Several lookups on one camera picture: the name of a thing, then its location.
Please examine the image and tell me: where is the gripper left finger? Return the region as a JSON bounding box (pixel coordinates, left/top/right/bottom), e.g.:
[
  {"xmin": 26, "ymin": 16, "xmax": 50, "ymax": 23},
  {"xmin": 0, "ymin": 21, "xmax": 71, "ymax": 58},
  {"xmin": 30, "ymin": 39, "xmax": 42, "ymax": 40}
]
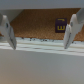
[{"xmin": 0, "ymin": 13, "xmax": 18, "ymax": 51}]

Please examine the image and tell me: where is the white cabinet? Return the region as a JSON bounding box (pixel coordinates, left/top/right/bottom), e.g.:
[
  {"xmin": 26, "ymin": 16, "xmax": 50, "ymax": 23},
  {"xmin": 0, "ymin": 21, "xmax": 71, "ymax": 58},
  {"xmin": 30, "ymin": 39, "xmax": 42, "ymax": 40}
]
[{"xmin": 0, "ymin": 0, "xmax": 84, "ymax": 24}]

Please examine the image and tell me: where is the purple block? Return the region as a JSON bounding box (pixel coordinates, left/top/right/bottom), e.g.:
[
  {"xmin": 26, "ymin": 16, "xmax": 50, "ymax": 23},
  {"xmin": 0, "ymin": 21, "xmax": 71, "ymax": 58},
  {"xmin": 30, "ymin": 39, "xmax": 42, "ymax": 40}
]
[{"xmin": 54, "ymin": 18, "xmax": 69, "ymax": 34}]

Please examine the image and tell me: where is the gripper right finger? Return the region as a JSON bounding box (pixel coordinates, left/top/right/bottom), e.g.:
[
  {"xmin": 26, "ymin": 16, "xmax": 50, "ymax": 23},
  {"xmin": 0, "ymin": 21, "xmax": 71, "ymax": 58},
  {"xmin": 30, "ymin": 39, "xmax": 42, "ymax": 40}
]
[{"xmin": 63, "ymin": 8, "xmax": 84, "ymax": 50}]

